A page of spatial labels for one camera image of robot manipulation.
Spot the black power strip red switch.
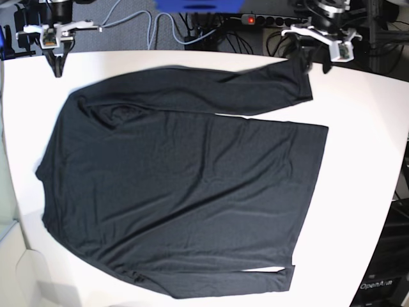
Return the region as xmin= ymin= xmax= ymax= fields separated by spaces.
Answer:
xmin=239 ymin=14 xmax=309 ymax=28

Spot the blue plastic box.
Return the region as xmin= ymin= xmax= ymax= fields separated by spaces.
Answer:
xmin=155 ymin=0 xmax=244 ymax=13

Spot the black power adapter brick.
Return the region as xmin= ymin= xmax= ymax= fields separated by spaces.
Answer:
xmin=13 ymin=4 xmax=35 ymax=51

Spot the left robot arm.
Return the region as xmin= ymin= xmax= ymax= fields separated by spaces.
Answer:
xmin=281 ymin=1 xmax=362 ymax=74

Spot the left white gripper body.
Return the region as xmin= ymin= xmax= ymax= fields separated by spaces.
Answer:
xmin=281 ymin=17 xmax=362 ymax=62

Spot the black long-sleeve T-shirt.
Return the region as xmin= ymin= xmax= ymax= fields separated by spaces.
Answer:
xmin=36 ymin=58 xmax=328 ymax=299

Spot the light blue cable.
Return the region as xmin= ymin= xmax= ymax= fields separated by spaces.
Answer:
xmin=101 ymin=10 xmax=192 ymax=51

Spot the black OpenArm equipment case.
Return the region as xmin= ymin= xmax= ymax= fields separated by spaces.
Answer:
xmin=351 ymin=198 xmax=408 ymax=306

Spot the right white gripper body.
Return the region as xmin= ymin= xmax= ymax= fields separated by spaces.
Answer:
xmin=22 ymin=20 xmax=102 ymax=49

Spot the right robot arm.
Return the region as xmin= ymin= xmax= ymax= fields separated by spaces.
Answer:
xmin=16 ymin=1 xmax=102 ymax=78

